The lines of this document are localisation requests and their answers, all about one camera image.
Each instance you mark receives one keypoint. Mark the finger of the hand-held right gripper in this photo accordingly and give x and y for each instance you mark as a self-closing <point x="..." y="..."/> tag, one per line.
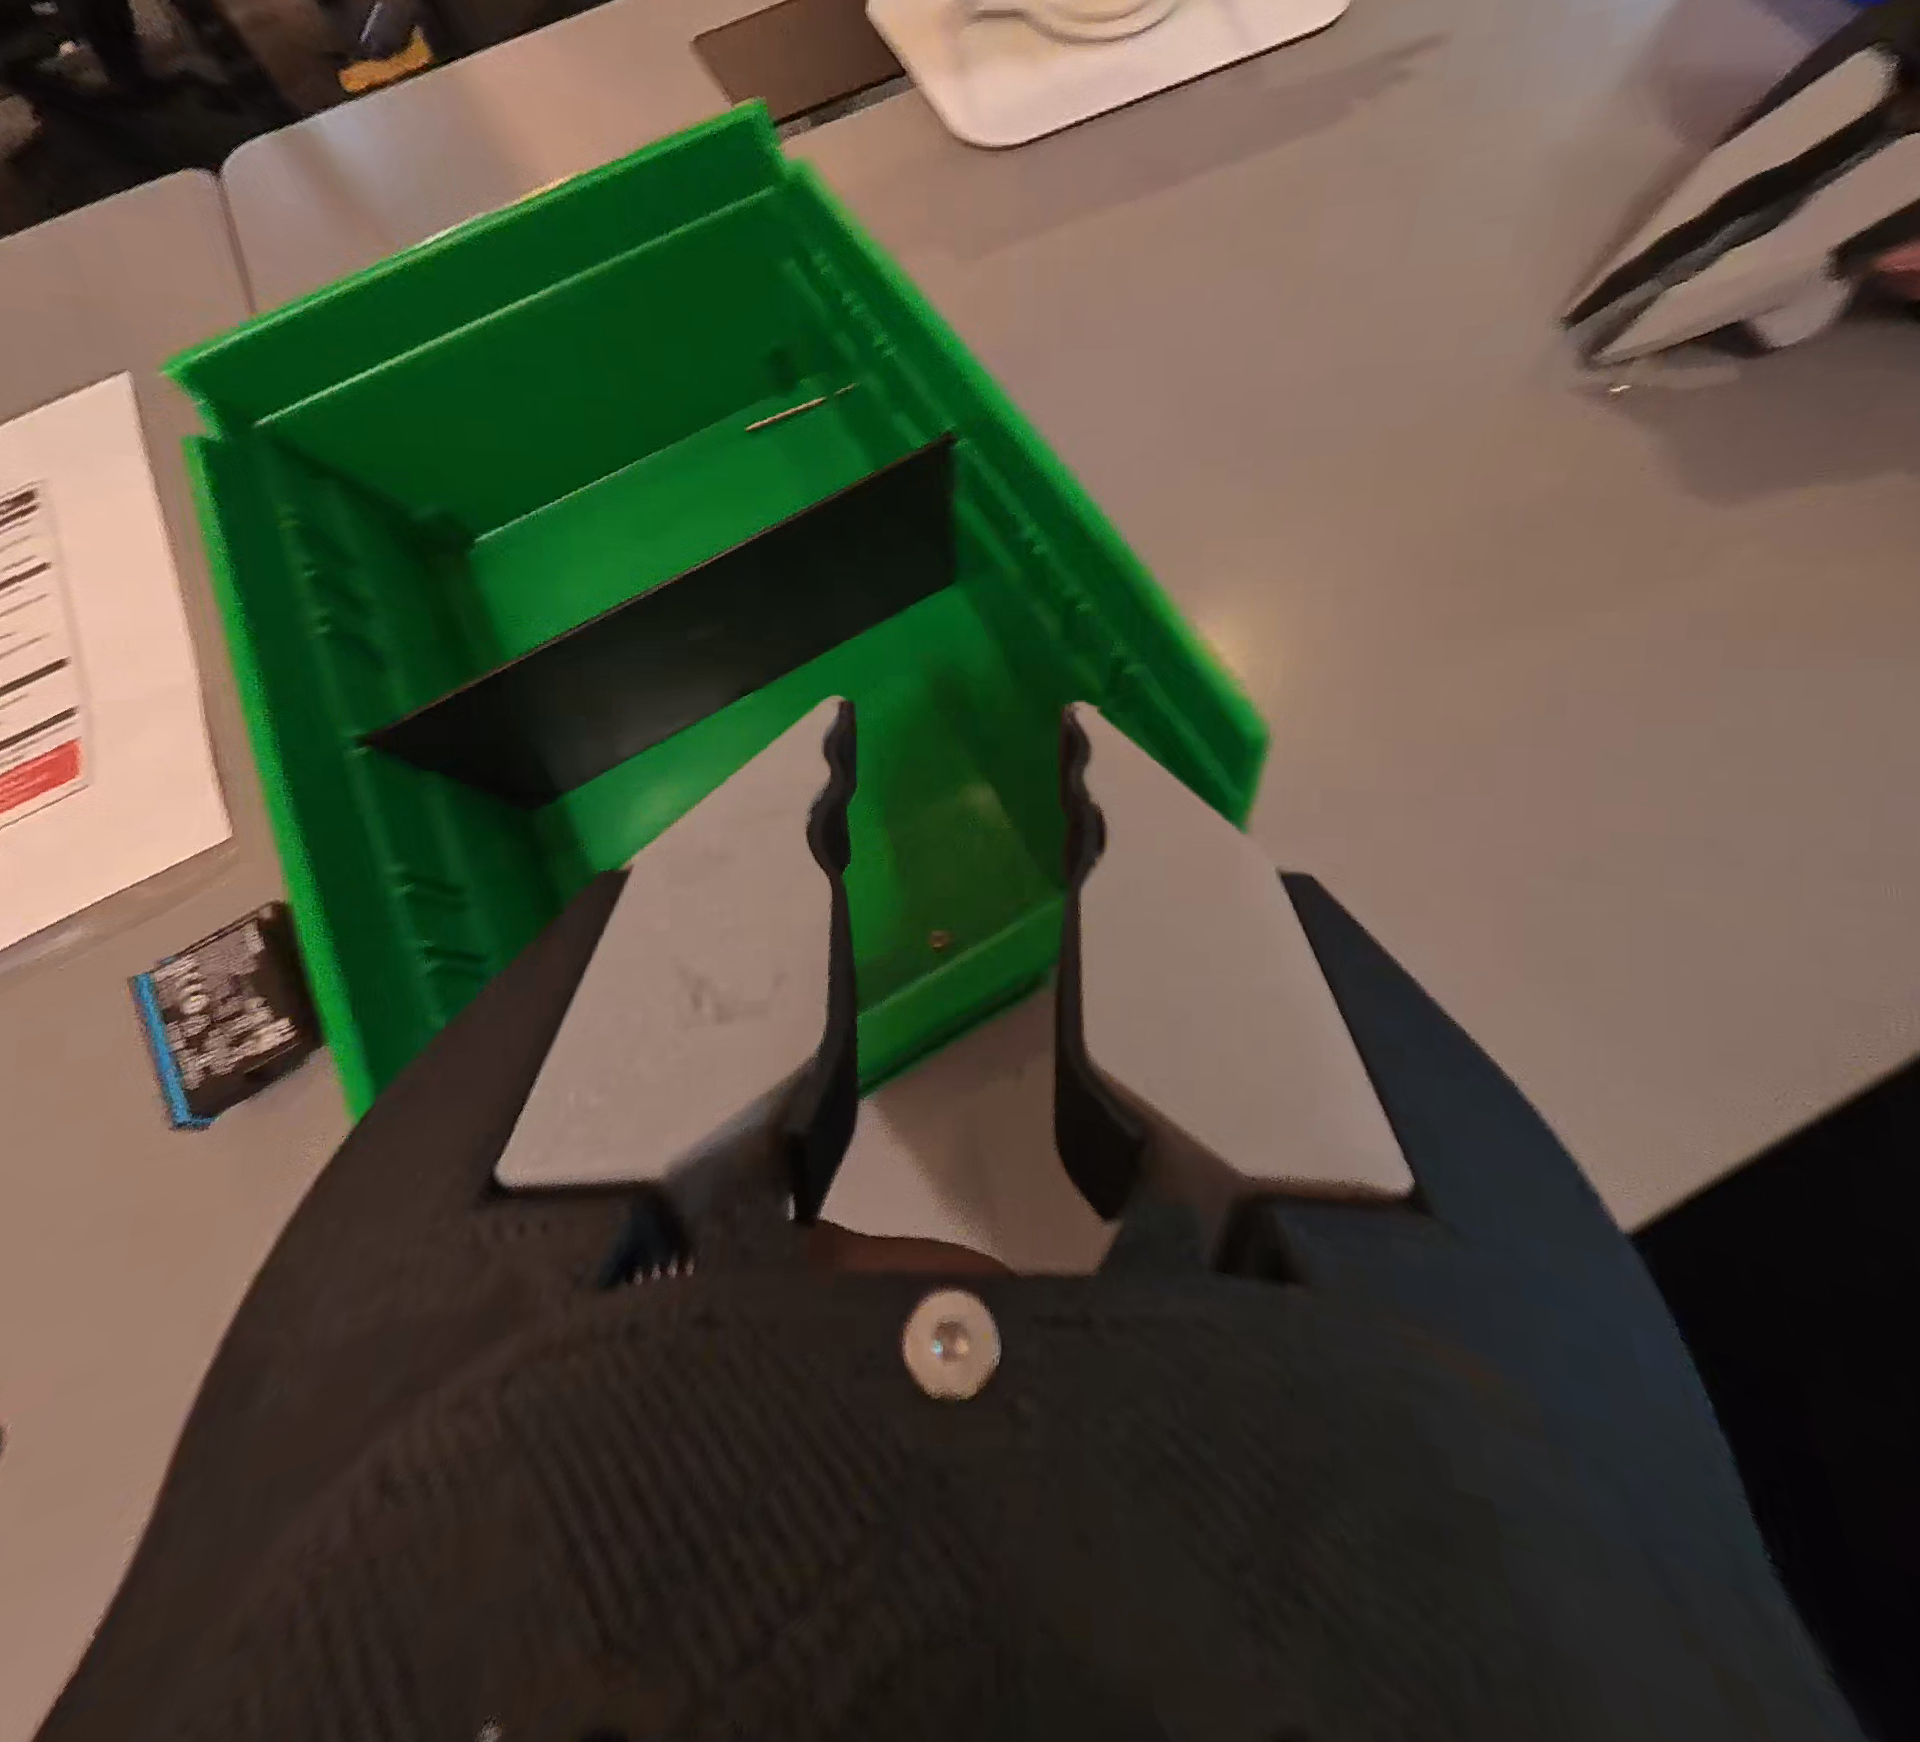
<point x="1756" y="168"/>
<point x="1726" y="295"/>

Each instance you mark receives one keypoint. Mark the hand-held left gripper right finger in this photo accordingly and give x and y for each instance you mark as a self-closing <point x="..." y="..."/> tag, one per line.
<point x="1230" y="1023"/>

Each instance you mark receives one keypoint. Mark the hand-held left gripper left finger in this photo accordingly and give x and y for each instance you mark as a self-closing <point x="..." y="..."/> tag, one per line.
<point x="661" y="1023"/>

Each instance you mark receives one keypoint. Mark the green plastic bin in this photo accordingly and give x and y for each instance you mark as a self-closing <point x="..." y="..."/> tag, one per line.
<point x="631" y="332"/>

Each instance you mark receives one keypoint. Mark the black bin divider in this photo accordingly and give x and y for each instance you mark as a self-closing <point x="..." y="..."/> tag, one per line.
<point x="705" y="633"/>

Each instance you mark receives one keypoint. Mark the black labelled battery pack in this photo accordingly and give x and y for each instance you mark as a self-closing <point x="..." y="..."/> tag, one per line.
<point x="233" y="1014"/>

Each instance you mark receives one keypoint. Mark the white printed sheet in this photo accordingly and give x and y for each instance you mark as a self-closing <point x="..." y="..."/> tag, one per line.
<point x="91" y="664"/>

